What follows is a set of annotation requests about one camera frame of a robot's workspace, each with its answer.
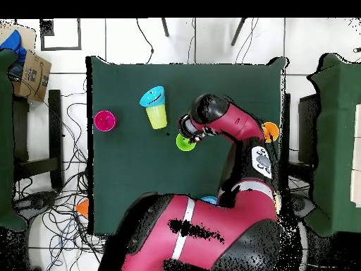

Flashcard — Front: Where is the cyan bowl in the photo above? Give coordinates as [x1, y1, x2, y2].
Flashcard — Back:
[139, 85, 166, 109]

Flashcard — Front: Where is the black stand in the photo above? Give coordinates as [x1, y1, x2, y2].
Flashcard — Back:
[12, 89, 64, 190]

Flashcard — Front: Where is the orange cup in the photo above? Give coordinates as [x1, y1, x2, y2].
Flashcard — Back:
[262, 121, 280, 143]

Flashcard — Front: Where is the black chair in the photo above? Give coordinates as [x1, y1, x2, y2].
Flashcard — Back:
[298, 94, 321, 164]

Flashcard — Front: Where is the tangle of black cables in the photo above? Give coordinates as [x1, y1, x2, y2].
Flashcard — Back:
[42, 92, 108, 271]

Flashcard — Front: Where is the printed cardboard box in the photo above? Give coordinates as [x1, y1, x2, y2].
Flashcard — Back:
[12, 50, 52, 103]

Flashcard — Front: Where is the green cup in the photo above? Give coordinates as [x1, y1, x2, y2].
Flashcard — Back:
[176, 132, 197, 152]

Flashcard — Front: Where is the blue cloth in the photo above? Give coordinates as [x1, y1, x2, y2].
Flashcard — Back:
[0, 29, 27, 64]

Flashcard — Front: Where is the yellow-green cup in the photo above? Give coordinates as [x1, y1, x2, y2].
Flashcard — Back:
[145, 103, 168, 131]

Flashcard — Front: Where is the grey floor device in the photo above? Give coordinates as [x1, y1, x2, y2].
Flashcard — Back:
[290, 194, 317, 221]
[13, 191, 57, 218]

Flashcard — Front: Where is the white box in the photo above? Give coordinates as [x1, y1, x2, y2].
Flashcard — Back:
[349, 102, 361, 208]

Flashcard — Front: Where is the green cloth covered table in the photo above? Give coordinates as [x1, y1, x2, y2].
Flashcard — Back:
[0, 49, 29, 232]
[305, 52, 361, 238]

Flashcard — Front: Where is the dark green tablecloth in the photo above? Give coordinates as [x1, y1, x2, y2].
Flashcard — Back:
[85, 55, 290, 235]

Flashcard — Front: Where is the orange bowl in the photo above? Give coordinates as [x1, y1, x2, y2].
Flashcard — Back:
[75, 197, 90, 219]

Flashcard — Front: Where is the black floor frame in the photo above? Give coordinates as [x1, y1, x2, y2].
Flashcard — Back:
[39, 18, 82, 52]

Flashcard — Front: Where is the pink cup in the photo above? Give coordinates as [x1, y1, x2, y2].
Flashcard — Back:
[94, 110, 117, 133]

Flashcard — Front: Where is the thin black cable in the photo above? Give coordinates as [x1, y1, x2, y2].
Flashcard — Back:
[135, 18, 155, 64]

